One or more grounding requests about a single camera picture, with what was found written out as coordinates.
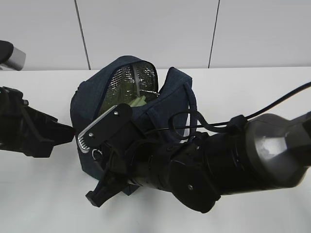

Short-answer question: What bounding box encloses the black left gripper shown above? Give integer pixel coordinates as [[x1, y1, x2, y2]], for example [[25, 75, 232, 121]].
[[0, 86, 75, 158]]

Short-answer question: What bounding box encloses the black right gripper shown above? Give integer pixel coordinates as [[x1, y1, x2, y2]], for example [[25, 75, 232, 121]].
[[86, 122, 221, 207]]

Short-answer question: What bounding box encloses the green lidded food container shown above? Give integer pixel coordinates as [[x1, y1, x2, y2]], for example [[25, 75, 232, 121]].
[[128, 96, 147, 107]]

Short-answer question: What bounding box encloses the dark blue insulated lunch bag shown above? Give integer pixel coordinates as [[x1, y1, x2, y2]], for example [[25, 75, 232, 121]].
[[70, 56, 197, 194]]

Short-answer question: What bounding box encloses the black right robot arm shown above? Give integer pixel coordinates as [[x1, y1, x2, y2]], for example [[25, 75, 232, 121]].
[[86, 113, 311, 213]]

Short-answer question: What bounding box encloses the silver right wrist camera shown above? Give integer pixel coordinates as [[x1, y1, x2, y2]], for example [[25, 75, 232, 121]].
[[77, 103, 133, 154]]

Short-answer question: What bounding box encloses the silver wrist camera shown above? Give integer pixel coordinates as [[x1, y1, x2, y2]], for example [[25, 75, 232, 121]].
[[77, 103, 133, 154], [0, 40, 26, 71]]

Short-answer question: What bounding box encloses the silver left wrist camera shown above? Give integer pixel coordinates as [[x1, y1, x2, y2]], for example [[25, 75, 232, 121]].
[[0, 40, 26, 71]]

